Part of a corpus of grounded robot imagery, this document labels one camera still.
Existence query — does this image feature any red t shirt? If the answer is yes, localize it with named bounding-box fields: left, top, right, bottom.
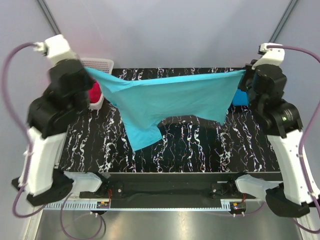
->
left=88, top=81, right=102, bottom=104

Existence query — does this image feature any small circuit board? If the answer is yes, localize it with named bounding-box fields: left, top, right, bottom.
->
left=96, top=201, right=110, bottom=209
left=232, top=201, right=247, bottom=210

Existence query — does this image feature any aluminium front frame rail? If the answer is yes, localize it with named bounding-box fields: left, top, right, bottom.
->
left=33, top=181, right=306, bottom=208

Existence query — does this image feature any folded blue t shirt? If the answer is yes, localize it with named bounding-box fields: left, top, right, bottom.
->
left=232, top=89, right=249, bottom=107

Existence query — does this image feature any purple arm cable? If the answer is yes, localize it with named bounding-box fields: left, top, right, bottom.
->
left=0, top=41, right=107, bottom=238
left=232, top=43, right=320, bottom=234

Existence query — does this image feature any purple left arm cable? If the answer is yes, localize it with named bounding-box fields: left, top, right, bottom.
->
left=0, top=41, right=107, bottom=238

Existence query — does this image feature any left aluminium corner post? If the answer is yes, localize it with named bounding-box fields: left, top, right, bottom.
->
left=35, top=0, right=62, bottom=35

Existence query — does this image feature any right small circuit board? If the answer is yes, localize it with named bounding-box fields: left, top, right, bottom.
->
left=232, top=201, right=247, bottom=210

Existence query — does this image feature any folded black t shirt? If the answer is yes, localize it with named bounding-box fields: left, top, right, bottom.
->
left=227, top=105, right=250, bottom=115

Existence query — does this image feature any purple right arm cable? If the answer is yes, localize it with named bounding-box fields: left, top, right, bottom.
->
left=232, top=43, right=320, bottom=234

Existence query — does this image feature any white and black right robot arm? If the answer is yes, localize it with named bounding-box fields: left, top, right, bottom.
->
left=227, top=43, right=320, bottom=218

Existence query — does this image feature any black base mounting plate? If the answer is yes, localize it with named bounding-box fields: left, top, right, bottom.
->
left=79, top=172, right=257, bottom=210

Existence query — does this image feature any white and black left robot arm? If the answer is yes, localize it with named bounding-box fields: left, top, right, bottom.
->
left=11, top=34, right=108, bottom=207

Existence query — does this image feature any white plastic basket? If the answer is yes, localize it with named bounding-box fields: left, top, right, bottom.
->
left=80, top=57, right=114, bottom=110

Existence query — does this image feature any right aluminium corner post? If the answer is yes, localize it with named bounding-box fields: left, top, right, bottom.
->
left=268, top=0, right=300, bottom=43

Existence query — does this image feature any light cyan t shirt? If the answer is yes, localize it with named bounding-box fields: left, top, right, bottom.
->
left=86, top=67, right=245, bottom=151

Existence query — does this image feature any left small circuit board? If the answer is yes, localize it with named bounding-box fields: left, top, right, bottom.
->
left=96, top=201, right=110, bottom=209

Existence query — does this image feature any aluminium corner post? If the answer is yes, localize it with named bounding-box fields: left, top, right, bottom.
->
left=35, top=0, right=62, bottom=35
left=268, top=0, right=300, bottom=43

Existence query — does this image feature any white slotted cable duct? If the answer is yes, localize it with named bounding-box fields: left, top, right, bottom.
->
left=45, top=200, right=98, bottom=211

